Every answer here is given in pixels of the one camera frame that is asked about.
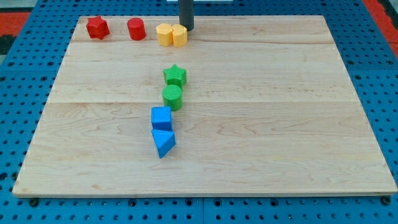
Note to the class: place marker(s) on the green star block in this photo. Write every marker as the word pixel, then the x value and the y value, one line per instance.
pixel 175 76

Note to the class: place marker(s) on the green cylinder block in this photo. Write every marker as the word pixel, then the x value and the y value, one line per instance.
pixel 172 97

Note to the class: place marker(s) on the red star block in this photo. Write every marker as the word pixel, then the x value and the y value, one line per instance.
pixel 97 28

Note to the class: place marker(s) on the blue cube block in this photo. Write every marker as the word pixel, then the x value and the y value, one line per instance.
pixel 161 118

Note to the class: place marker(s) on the red cylinder block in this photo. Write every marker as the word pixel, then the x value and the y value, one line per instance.
pixel 136 28

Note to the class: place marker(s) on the yellow hexagon block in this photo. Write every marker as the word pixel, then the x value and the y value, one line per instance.
pixel 164 34

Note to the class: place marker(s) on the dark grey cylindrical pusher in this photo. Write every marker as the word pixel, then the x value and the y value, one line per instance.
pixel 186 14

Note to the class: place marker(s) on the blue triangle block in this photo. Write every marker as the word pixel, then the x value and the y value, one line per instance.
pixel 164 141

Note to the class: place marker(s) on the yellow heart block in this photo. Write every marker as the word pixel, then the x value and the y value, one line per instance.
pixel 180 35

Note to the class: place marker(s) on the wooden board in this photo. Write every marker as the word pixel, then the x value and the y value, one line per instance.
pixel 269 110

